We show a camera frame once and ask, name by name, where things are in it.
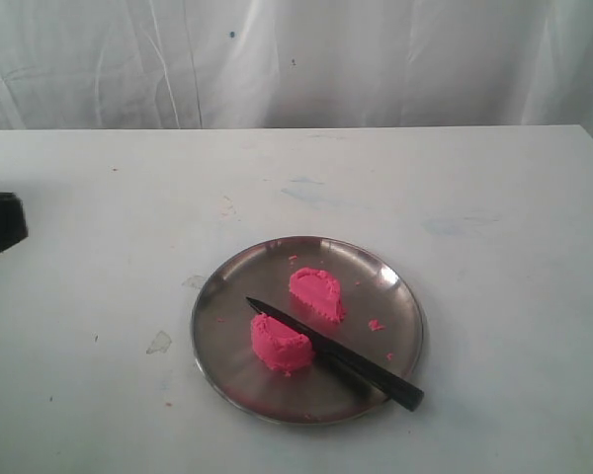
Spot pink dough lump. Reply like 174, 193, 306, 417
289, 268, 345, 324
250, 313, 314, 376

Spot black knife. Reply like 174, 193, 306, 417
246, 296, 424, 412

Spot pink sand crumb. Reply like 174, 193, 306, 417
368, 319, 385, 332

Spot round steel plate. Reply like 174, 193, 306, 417
190, 236, 424, 425

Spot white backdrop curtain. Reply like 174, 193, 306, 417
0, 1, 593, 137

